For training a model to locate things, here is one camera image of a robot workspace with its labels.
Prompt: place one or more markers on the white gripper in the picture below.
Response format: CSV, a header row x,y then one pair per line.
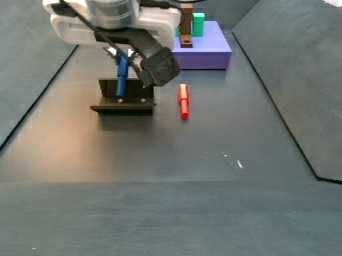
x,y
112,14

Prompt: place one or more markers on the blue stepped peg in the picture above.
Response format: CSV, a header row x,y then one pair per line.
x,y
121,76

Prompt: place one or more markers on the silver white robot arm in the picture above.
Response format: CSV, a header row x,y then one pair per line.
x,y
137,23

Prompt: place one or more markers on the black angled fixture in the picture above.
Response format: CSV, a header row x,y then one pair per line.
x,y
128,98

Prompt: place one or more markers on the green U-shaped block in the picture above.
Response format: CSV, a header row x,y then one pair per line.
x,y
196,24

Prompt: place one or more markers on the red stepped peg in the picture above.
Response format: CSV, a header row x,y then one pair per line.
x,y
183,101

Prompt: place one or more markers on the purple base block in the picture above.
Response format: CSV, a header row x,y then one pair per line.
x,y
209,52

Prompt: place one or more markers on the brown L-shaped block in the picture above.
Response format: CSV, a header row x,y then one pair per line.
x,y
185,38

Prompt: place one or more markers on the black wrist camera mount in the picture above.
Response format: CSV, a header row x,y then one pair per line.
x,y
158,67

